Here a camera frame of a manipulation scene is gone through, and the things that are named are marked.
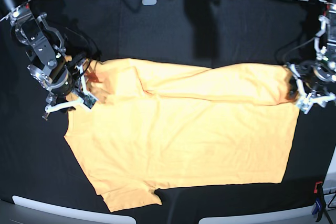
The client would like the yellow t-shirt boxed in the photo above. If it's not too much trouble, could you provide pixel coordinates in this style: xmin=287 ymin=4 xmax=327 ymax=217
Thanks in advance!
xmin=65 ymin=59 xmax=299 ymax=212

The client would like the lower right red clamp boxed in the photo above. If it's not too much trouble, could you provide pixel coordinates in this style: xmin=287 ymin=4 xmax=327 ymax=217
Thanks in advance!
xmin=312 ymin=181 xmax=326 ymax=222

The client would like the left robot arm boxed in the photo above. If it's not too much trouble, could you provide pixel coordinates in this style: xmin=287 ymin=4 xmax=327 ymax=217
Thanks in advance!
xmin=282 ymin=0 xmax=335 ymax=114

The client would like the white monitor edge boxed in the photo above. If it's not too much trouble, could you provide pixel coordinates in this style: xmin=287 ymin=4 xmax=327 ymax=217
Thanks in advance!
xmin=12 ymin=195 xmax=136 ymax=224
xmin=198 ymin=206 xmax=313 ymax=224

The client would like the white left monitor edge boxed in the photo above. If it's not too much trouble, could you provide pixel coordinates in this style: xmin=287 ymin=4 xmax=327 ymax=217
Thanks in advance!
xmin=12 ymin=195 xmax=136 ymax=224

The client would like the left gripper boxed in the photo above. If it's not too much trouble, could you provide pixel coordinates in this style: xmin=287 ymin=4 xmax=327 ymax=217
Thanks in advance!
xmin=286 ymin=60 xmax=335 ymax=114

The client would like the white right monitor edge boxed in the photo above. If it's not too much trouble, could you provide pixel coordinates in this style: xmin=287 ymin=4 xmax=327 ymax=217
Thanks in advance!
xmin=198 ymin=206 xmax=313 ymax=224

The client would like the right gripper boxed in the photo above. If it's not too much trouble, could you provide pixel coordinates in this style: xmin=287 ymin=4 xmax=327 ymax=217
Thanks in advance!
xmin=27 ymin=56 xmax=98 ymax=121

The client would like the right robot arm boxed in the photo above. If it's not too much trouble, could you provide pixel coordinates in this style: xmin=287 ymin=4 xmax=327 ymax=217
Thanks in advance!
xmin=1 ymin=0 xmax=98 ymax=120

